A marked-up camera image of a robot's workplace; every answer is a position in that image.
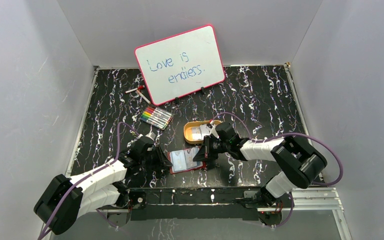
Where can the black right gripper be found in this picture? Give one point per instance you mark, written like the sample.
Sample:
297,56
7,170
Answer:
205,152

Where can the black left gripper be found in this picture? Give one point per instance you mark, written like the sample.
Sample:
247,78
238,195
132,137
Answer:
158,156

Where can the stack of silver cards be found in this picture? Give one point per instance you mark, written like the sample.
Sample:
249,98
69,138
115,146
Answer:
197,133

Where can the red card holder wallet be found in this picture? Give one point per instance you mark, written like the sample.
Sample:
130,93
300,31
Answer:
177,159

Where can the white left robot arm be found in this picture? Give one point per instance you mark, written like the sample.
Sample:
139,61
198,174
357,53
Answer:
67,198

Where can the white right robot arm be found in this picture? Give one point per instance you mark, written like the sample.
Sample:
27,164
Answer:
299,161

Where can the orange card tray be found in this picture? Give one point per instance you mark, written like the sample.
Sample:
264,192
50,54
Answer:
187,130

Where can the pack of coloured markers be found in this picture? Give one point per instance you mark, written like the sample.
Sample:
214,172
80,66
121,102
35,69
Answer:
156,117

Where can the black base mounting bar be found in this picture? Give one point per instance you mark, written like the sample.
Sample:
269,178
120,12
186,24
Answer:
244,203

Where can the white marker pen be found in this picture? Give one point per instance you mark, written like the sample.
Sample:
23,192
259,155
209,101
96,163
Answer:
143,96

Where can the red capped white marker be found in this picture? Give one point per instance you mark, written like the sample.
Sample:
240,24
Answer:
135,89

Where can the pink framed whiteboard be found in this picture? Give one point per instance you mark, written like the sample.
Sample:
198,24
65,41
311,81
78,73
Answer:
181,64

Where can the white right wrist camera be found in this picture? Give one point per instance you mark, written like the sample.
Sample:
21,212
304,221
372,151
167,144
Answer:
212,128

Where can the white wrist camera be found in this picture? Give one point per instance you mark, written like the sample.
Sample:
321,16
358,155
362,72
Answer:
151,135
212,128

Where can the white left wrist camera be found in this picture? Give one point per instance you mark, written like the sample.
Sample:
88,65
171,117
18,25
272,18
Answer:
151,135

